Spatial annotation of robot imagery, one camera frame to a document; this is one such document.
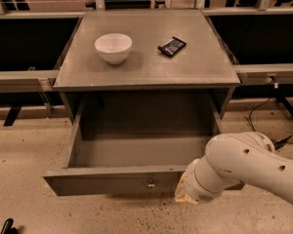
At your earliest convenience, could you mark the grey rail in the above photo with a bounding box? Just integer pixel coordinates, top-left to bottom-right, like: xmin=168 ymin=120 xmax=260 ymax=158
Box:
xmin=0 ymin=70 xmax=59 ymax=93
xmin=233 ymin=63 xmax=293 ymax=86

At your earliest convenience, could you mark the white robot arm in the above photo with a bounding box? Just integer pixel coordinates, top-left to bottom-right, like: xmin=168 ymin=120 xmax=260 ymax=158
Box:
xmin=175 ymin=132 xmax=293 ymax=205

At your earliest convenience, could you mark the grey right rail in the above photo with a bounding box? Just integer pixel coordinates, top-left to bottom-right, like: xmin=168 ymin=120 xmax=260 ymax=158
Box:
xmin=233 ymin=63 xmax=293 ymax=86

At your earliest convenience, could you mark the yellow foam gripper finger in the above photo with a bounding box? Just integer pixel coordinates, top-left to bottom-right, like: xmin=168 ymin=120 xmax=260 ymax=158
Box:
xmin=175 ymin=175 xmax=198 ymax=205

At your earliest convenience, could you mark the black floor cable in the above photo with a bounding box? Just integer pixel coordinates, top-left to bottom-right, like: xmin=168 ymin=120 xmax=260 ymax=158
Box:
xmin=248 ymin=96 xmax=293 ymax=151

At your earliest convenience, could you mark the white ceramic bowl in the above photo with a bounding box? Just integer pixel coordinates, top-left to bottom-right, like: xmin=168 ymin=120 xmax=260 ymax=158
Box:
xmin=95 ymin=33 xmax=132 ymax=64

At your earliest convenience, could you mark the dark snack packet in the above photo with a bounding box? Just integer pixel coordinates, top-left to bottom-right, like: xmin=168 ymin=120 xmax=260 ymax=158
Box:
xmin=157 ymin=37 xmax=187 ymax=57

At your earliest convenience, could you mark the black object bottom left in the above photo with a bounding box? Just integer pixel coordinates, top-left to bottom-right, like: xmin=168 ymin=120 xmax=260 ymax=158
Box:
xmin=0 ymin=218 xmax=20 ymax=234

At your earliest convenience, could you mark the grey top drawer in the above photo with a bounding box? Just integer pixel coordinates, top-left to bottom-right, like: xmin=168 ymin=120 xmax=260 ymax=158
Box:
xmin=43 ymin=95 xmax=246 ymax=197

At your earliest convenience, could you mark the grey left rail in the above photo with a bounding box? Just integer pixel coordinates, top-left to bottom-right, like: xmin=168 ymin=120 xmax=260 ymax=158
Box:
xmin=0 ymin=70 xmax=59 ymax=93

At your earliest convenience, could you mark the grey drawer cabinet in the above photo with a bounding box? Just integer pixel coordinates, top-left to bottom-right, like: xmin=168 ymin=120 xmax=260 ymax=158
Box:
xmin=53 ymin=9 xmax=241 ymax=125

